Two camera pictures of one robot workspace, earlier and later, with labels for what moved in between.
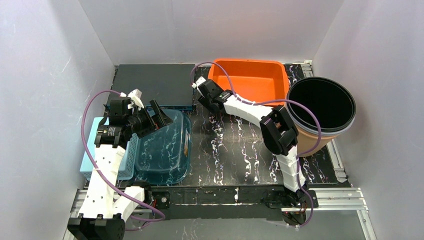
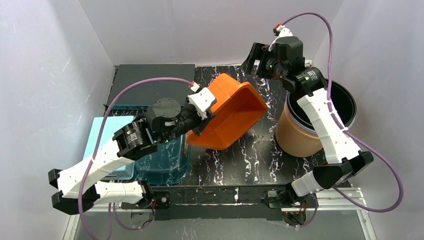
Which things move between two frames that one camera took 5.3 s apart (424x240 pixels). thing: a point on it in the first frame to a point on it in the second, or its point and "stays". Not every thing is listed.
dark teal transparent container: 164,153 stays
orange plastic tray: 255,80 to 239,108
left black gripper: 151,118 to 194,120
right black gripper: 205,100 to 262,60
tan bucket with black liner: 334,106 stays
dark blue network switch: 173,86 stays
